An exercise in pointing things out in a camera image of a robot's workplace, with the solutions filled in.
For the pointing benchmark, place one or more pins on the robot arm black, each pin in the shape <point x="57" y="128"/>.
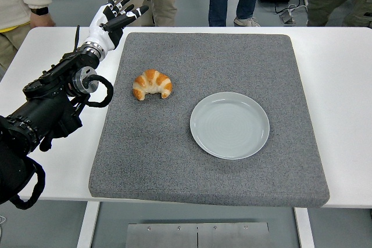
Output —
<point x="43" y="108"/>

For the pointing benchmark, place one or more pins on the grey felt mat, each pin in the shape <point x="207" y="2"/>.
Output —
<point x="162" y="149"/>

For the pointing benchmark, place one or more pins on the white table leg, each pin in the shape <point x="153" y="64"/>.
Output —
<point x="304" y="227"/>
<point x="87" y="224"/>

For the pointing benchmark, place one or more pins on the croissant bread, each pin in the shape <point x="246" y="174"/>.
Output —
<point x="151" y="81"/>

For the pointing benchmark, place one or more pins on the grey floor device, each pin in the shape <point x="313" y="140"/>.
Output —
<point x="287" y="17"/>

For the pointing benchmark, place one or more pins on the black wristwatch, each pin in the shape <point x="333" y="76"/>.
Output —
<point x="39" y="11"/>

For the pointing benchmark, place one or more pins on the grey round plate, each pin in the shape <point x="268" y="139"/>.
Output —
<point x="229" y="127"/>

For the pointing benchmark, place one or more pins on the person's hand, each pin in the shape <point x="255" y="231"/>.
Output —
<point x="42" y="21"/>

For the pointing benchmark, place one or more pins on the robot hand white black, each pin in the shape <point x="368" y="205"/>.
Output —
<point x="100" y="31"/>

